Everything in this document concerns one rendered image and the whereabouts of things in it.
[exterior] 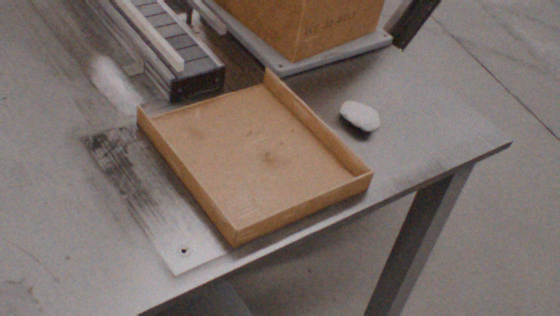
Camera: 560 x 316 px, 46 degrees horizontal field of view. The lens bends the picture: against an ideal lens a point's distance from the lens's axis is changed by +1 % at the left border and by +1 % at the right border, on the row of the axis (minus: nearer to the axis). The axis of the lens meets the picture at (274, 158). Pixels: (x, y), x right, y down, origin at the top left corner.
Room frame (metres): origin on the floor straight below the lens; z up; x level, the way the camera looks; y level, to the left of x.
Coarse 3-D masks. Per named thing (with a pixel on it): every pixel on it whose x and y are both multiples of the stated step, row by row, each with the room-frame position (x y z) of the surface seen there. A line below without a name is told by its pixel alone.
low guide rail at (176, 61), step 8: (120, 0) 1.03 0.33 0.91; (128, 0) 1.03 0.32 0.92; (128, 8) 1.01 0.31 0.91; (136, 16) 0.99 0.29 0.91; (136, 24) 0.99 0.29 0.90; (144, 24) 0.97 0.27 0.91; (144, 32) 0.96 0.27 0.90; (152, 32) 0.95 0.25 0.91; (152, 40) 0.94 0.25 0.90; (160, 40) 0.93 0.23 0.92; (160, 48) 0.92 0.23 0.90; (168, 48) 0.91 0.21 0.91; (168, 56) 0.90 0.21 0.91; (176, 56) 0.89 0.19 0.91; (176, 64) 0.88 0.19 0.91
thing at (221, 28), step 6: (186, 0) 1.02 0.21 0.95; (192, 0) 1.00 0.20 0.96; (198, 0) 1.00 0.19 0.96; (192, 6) 1.00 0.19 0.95; (198, 6) 0.99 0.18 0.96; (204, 6) 0.99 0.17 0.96; (198, 12) 0.99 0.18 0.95; (204, 12) 0.97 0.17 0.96; (210, 12) 0.97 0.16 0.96; (204, 18) 0.97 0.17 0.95; (210, 18) 0.96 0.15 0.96; (216, 18) 0.96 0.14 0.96; (210, 24) 0.96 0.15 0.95; (216, 24) 0.94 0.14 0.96; (222, 24) 0.94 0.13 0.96; (216, 30) 0.94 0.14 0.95; (222, 30) 0.93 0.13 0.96
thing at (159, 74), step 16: (96, 0) 1.10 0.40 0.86; (160, 0) 1.12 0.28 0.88; (112, 16) 1.04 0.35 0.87; (176, 16) 1.07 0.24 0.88; (112, 32) 1.04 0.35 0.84; (128, 32) 0.99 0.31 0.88; (192, 32) 1.03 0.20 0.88; (128, 48) 0.99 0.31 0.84; (144, 48) 0.95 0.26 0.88; (208, 48) 0.99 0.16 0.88; (160, 64) 0.91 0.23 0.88; (160, 80) 0.90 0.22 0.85; (176, 80) 0.88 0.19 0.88; (192, 80) 0.90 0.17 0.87; (208, 80) 0.92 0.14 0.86; (224, 80) 0.95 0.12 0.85; (176, 96) 0.88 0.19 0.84; (192, 96) 0.90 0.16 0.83
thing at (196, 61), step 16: (112, 0) 1.08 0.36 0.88; (144, 0) 1.10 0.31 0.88; (128, 16) 1.03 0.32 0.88; (144, 16) 1.05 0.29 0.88; (160, 16) 1.06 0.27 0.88; (160, 32) 1.01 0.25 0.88; (176, 32) 1.02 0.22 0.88; (176, 48) 0.97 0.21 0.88; (192, 48) 0.98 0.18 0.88; (192, 64) 0.93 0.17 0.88; (208, 64) 0.94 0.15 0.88
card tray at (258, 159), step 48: (240, 96) 0.93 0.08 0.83; (288, 96) 0.93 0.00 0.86; (192, 144) 0.78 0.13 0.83; (240, 144) 0.80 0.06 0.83; (288, 144) 0.83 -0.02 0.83; (336, 144) 0.83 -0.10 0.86; (192, 192) 0.67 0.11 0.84; (240, 192) 0.70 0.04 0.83; (288, 192) 0.72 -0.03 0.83; (336, 192) 0.71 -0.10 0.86; (240, 240) 0.59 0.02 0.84
